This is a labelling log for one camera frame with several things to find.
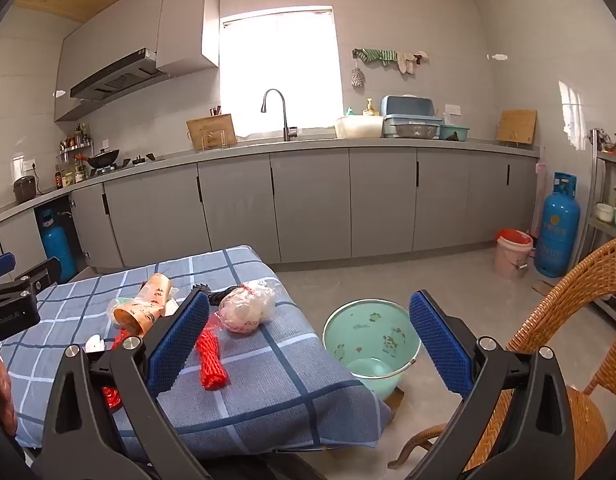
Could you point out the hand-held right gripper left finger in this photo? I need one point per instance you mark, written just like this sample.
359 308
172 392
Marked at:
178 345

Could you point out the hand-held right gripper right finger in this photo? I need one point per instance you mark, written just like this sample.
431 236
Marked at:
440 345

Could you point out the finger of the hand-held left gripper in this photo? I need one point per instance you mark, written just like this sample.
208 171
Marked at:
40 274
0 265

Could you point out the orange printed paper cup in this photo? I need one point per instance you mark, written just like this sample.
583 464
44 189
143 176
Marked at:
148 300

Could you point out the black mesh scrubber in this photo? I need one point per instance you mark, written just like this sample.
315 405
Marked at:
219 296

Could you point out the plastic bag with white contents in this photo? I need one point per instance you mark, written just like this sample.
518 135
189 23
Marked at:
243 310

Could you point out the mint green enamel bucket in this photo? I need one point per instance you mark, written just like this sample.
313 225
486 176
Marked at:
368 330

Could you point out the small white object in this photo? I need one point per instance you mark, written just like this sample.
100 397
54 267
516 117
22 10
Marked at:
95 345

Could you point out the person's left hand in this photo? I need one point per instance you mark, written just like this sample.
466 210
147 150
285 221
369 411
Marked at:
3 395

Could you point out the blue gas cylinder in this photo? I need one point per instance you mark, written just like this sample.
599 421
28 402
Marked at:
58 245
557 230

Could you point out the dark rice cooker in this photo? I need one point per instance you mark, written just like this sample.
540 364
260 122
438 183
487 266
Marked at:
25 190

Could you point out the sauce bottles group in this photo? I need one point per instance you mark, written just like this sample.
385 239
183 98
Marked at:
70 176

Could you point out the blue plaid cloth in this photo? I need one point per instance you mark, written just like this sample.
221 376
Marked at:
288 375

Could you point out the pink bucket with red bag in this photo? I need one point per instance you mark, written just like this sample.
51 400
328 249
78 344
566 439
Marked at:
510 255

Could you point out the brown floor mat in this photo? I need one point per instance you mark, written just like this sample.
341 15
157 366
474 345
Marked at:
542 287

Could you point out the black wok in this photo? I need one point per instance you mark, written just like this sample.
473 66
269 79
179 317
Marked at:
102 159

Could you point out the spice rack with bottles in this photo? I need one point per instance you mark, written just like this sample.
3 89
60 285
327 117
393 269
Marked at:
75 141

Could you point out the wicker chair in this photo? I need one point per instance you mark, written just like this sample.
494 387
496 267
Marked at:
577 410

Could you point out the grey kitchen counter cabinets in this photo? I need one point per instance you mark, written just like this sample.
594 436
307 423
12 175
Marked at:
308 200

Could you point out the metal shelf rack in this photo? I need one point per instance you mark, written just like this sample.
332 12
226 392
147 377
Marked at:
600 230

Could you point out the white bowl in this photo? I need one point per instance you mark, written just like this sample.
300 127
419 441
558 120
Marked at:
604 212

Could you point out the black range hood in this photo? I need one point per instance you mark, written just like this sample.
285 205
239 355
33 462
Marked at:
118 77

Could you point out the green plastic basket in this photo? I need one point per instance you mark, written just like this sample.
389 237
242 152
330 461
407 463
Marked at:
453 133

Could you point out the metal colander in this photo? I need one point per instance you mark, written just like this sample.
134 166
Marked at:
416 131

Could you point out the wooden cutting board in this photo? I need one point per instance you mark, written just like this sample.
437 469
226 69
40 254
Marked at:
516 127
210 130

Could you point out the white plastic tub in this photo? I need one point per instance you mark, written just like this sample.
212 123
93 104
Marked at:
359 127

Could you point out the blue dish rack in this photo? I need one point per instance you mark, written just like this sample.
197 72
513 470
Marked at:
407 107

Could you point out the yellow soap bottle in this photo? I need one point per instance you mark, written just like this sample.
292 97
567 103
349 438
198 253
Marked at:
370 108

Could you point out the metal kitchen faucet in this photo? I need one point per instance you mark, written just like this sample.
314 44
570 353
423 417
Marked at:
286 120

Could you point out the grey duster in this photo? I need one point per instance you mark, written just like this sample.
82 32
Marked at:
358 79

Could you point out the beige rubber gloves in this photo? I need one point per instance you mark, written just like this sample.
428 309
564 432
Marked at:
410 61

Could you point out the bright window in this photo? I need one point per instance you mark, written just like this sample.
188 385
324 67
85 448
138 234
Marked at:
280 70

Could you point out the green striped cloth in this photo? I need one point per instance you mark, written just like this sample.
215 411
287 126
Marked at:
377 56

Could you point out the white wall socket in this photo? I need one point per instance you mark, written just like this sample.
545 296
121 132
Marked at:
453 110

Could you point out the grey wall cabinets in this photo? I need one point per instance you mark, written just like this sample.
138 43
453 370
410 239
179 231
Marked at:
178 25

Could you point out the white wall hook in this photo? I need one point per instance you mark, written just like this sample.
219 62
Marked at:
498 56

